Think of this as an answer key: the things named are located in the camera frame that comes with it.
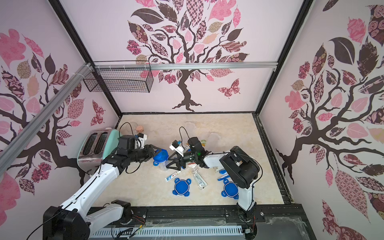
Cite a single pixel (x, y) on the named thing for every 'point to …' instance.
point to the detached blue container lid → (230, 189)
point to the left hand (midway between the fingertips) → (158, 154)
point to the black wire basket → (125, 76)
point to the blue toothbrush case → (222, 172)
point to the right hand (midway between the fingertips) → (167, 162)
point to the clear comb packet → (199, 179)
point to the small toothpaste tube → (172, 175)
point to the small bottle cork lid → (139, 129)
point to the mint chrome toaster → (95, 144)
